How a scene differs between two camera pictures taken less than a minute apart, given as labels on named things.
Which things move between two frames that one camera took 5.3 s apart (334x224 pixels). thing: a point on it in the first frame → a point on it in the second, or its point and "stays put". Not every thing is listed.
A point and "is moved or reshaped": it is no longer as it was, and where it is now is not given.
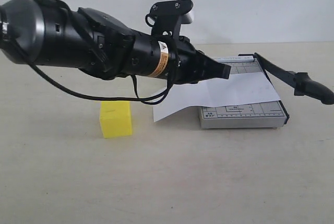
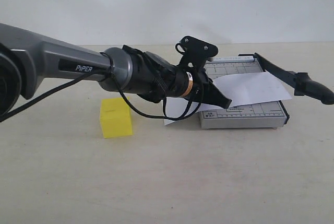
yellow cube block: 116,118 stays put
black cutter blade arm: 301,81 stays put
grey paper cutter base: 265,115 stays put
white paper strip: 240,88 is moved or reshaped
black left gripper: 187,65 → 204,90
